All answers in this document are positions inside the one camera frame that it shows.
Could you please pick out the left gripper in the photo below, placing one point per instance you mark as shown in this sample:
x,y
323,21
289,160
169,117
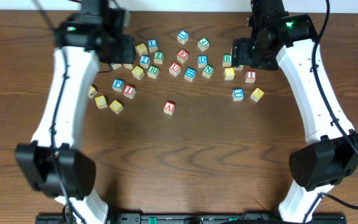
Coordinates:
x,y
127,54

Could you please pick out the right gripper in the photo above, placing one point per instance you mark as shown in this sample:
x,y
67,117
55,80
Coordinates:
x,y
240,52

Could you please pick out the red i block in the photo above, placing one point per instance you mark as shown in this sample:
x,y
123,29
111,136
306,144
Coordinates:
x,y
129,91
251,76

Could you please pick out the red A block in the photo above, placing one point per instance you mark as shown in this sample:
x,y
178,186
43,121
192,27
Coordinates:
x,y
169,107

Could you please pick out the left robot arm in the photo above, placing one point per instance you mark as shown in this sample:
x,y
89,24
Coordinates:
x,y
52,162

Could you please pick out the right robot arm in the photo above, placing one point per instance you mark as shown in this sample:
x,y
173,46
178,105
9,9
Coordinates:
x,y
280,41

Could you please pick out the green J block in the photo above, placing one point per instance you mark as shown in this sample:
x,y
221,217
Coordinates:
x,y
240,67

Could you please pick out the green B block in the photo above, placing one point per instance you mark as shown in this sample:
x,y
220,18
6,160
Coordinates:
x,y
227,60

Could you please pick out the green L block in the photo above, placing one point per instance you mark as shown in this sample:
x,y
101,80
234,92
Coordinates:
x,y
115,66

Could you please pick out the yellow S block lower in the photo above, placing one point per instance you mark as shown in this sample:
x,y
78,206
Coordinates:
x,y
129,66

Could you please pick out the yellow s block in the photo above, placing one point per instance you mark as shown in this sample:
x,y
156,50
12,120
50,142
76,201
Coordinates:
x,y
141,49
129,66

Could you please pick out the yellow block centre right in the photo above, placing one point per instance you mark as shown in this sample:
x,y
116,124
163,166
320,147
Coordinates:
x,y
229,73

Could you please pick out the yellow S block upper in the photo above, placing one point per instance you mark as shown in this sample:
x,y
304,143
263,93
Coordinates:
x,y
141,49

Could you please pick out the blue 2 block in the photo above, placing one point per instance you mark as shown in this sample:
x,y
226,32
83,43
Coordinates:
x,y
144,61

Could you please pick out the yellow C block centre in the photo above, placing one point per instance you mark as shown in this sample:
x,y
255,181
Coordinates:
x,y
138,72

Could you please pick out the yellow c block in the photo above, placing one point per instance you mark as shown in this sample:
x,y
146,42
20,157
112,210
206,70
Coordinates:
x,y
101,102
138,72

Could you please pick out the blue P block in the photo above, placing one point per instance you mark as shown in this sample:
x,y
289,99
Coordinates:
x,y
118,85

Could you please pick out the blue L block left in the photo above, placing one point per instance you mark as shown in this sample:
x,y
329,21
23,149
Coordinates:
x,y
152,45

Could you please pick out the blue l block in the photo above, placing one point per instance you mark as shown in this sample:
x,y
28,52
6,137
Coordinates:
x,y
152,45
182,37

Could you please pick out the green 4 block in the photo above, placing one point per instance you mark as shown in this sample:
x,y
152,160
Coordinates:
x,y
203,44

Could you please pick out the green N block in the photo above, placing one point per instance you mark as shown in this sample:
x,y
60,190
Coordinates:
x,y
208,71

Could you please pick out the blue D block centre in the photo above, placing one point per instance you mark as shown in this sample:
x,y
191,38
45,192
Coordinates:
x,y
202,61

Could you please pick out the blue T block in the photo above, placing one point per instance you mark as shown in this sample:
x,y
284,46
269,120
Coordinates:
x,y
238,94

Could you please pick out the yellow block far right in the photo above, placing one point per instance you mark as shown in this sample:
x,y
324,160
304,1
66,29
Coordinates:
x,y
257,94

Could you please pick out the green R block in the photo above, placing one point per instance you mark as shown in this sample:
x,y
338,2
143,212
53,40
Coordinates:
x,y
153,71

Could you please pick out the green Z block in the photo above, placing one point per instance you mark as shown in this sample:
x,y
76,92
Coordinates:
x,y
158,57

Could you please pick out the yellow block far left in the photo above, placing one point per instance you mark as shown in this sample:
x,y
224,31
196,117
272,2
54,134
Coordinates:
x,y
92,92

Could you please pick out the yellow C block bottom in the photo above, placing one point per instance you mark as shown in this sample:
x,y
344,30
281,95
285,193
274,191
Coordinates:
x,y
101,102

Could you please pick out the yellow O block bottom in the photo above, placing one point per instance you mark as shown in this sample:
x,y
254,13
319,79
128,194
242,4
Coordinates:
x,y
116,106

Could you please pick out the blue H block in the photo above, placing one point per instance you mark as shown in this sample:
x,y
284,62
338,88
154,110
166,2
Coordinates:
x,y
190,74

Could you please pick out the red E block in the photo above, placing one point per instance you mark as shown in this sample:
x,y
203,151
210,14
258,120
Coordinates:
x,y
182,56

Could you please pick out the blue L block top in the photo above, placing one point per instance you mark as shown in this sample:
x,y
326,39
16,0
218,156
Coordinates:
x,y
182,37

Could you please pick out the red U block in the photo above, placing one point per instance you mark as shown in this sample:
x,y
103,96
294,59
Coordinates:
x,y
174,69

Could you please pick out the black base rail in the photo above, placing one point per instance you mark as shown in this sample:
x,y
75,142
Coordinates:
x,y
135,218

